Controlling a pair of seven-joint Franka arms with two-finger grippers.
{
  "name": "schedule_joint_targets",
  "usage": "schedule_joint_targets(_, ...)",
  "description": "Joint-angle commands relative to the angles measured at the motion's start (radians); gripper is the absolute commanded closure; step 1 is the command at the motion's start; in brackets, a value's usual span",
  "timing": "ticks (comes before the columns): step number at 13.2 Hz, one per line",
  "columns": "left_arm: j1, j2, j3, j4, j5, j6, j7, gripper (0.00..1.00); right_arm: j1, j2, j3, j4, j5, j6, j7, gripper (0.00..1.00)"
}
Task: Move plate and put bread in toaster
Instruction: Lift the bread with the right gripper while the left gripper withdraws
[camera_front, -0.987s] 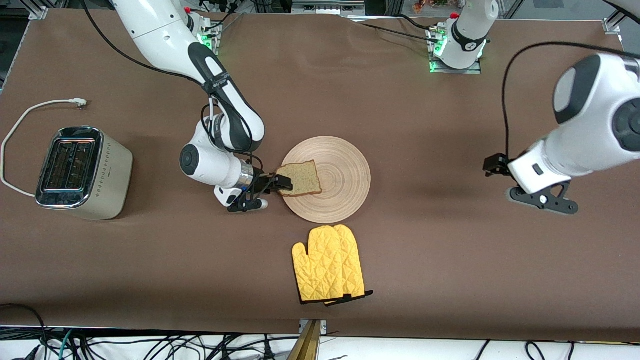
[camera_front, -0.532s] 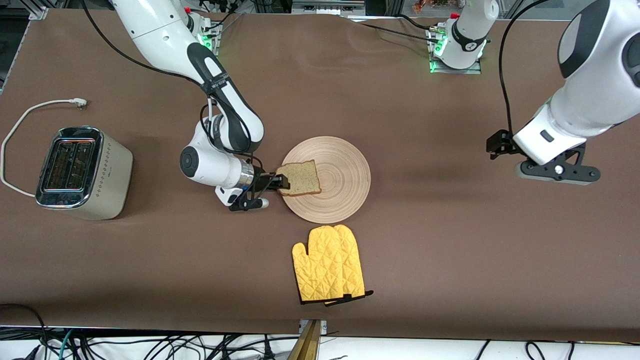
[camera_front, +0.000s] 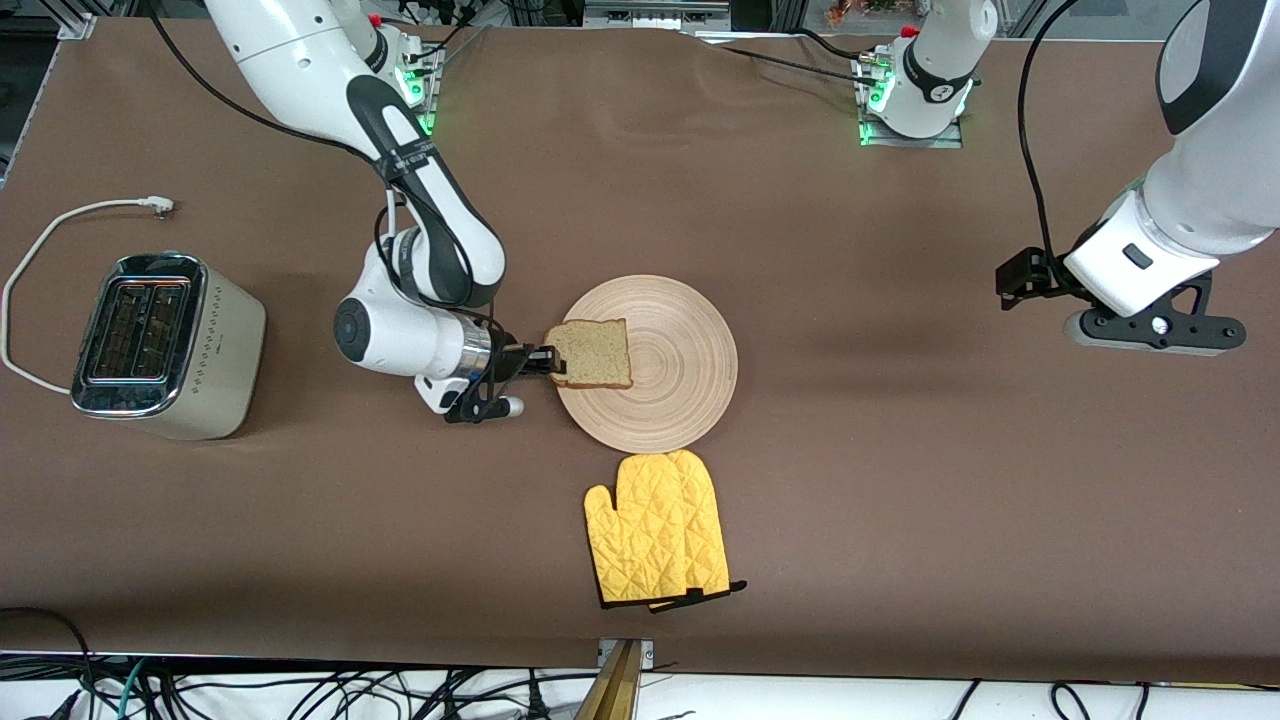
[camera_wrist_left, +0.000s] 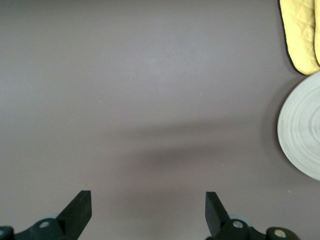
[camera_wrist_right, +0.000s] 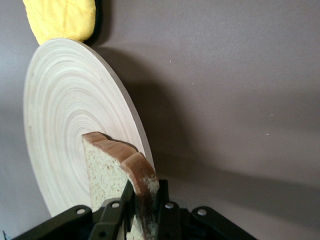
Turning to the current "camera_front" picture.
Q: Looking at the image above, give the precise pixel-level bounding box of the teal floor cable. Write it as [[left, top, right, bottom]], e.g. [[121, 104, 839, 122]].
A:
[[112, 658, 149, 720]]

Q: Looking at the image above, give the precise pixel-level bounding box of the beige chrome toaster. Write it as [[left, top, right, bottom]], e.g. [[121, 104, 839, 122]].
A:
[[70, 252, 268, 442]]

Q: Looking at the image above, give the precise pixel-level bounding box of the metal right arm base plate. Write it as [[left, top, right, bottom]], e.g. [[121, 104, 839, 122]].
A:
[[400, 40, 442, 137]]

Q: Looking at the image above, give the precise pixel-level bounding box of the round wooden plate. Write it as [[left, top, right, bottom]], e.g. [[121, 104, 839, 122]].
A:
[[553, 275, 739, 455]]

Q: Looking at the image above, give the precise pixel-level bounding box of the yellow quilted oven mitt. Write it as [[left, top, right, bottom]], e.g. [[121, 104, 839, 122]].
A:
[[584, 452, 691, 609], [648, 449, 749, 614]]

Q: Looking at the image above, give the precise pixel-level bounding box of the white toaster power cable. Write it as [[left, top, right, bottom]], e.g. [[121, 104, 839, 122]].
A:
[[0, 196, 177, 394]]

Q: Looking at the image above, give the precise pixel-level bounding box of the black cable to arm base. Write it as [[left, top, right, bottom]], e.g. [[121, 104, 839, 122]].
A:
[[690, 28, 886, 86]]

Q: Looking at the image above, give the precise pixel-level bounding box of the aluminium profile beam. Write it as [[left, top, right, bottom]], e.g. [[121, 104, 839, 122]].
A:
[[575, 638, 657, 720]]

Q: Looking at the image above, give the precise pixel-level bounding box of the aluminium frame rail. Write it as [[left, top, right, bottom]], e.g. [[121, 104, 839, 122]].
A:
[[582, 0, 733, 31]]

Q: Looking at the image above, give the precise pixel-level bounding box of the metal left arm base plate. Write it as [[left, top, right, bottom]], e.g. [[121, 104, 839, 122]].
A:
[[856, 50, 966, 150]]

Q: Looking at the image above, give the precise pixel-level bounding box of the black floor cable loop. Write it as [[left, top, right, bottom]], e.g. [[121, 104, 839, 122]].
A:
[[950, 678, 1151, 720]]

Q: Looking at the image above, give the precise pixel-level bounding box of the bread slice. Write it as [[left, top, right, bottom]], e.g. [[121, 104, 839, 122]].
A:
[[544, 319, 634, 391]]

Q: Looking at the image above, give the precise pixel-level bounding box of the black floor cable tangle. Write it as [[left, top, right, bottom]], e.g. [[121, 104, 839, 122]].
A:
[[0, 606, 566, 720]]

